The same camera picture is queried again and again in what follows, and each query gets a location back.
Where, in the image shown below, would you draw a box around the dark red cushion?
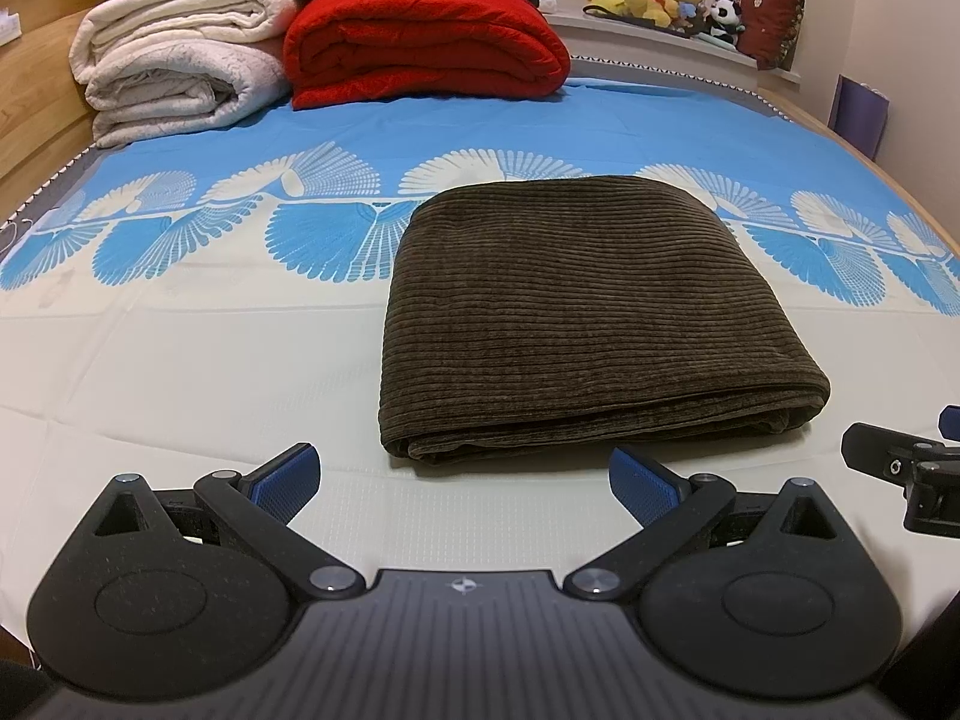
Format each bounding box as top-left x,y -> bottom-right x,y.
730,0 -> 806,73

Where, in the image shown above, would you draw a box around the brown corduroy pants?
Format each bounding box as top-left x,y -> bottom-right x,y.
376,174 -> 833,473

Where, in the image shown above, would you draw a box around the panda plush toy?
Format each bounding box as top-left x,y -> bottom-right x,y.
707,0 -> 748,47

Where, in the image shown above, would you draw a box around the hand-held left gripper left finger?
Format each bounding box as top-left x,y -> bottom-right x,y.
89,443 -> 368,602

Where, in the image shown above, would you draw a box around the white window ledge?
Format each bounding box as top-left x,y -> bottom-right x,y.
543,9 -> 805,92

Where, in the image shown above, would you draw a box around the red quilt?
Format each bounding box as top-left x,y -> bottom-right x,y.
283,0 -> 573,113

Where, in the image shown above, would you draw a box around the blue white printed bedsheet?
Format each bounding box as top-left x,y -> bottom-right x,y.
0,75 -> 960,665

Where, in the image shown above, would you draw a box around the grey white folded quilt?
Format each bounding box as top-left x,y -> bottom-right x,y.
83,37 -> 295,150

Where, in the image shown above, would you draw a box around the cream folded quilt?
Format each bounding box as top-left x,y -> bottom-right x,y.
68,0 -> 302,85

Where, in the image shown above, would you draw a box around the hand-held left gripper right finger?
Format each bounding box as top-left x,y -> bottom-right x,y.
563,446 -> 857,603

